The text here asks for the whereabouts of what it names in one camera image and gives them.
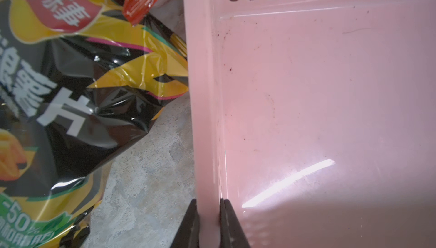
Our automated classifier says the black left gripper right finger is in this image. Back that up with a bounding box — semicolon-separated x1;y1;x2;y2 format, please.
220;198;251;248

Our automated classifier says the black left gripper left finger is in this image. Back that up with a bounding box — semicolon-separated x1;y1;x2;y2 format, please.
170;199;200;248

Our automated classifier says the pink plastic basket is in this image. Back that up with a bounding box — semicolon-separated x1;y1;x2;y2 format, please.
184;0;436;248

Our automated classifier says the black snack bag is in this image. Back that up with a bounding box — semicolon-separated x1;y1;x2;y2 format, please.
1;0;188;248

